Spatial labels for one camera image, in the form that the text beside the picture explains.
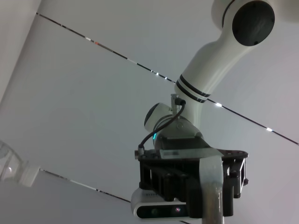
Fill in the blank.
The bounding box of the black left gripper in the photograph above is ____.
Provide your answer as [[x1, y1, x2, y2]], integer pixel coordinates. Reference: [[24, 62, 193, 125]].
[[139, 150, 249, 219]]

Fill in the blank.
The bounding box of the grey marker pen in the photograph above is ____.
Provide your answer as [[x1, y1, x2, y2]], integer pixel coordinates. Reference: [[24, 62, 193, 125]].
[[198, 149, 226, 224]]

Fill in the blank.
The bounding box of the clear plastic water bottle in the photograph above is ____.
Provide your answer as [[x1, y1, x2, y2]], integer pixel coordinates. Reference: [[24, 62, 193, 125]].
[[0, 139, 41, 188]]

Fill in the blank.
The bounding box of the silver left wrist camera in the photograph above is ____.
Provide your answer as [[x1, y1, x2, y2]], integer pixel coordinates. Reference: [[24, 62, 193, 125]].
[[130, 187, 196, 222]]

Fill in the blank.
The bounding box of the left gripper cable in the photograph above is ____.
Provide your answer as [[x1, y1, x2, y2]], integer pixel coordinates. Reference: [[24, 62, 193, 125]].
[[137, 97, 187, 150]]

